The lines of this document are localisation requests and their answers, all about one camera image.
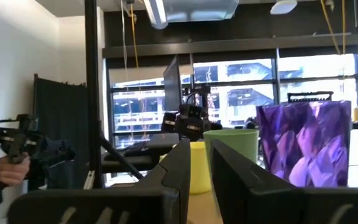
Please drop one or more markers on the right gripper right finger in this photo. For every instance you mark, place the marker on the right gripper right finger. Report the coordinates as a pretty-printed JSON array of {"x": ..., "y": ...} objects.
[{"x": 275, "y": 205}]

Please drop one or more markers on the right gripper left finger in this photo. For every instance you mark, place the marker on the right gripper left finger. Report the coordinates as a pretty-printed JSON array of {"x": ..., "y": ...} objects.
[{"x": 120, "y": 205}]

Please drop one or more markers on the green plastic cup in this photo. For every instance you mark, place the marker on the green plastic cup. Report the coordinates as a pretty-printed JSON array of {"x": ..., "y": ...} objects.
[{"x": 238, "y": 143}]

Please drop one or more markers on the purple faceted tumbler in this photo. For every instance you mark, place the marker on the purple faceted tumbler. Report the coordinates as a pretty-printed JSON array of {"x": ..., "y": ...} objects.
[{"x": 306, "y": 143}]

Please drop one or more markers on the black monitor on stand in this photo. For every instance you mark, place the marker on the black monitor on stand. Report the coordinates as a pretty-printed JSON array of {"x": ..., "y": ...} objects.
[{"x": 172, "y": 84}]

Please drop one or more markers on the dark curtain partition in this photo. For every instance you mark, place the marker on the dark curtain partition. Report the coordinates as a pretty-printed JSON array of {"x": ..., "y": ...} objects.
[{"x": 61, "y": 124}]

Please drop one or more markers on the person's hand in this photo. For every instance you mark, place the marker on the person's hand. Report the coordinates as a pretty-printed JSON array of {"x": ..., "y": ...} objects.
[{"x": 12, "y": 172}]

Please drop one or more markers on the black toothed rack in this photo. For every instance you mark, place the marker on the black toothed rack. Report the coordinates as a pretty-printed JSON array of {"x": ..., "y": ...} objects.
[{"x": 309, "y": 96}]

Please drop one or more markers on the long ceiling light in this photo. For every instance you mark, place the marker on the long ceiling light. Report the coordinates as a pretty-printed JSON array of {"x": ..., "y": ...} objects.
[{"x": 194, "y": 9}]

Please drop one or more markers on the white round ceiling fixture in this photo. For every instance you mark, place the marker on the white round ceiling fixture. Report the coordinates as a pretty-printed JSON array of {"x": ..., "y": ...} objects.
[{"x": 283, "y": 7}]

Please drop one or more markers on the black aluminium rig frame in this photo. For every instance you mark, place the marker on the black aluminium rig frame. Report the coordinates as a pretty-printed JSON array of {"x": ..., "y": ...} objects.
[{"x": 92, "y": 93}]

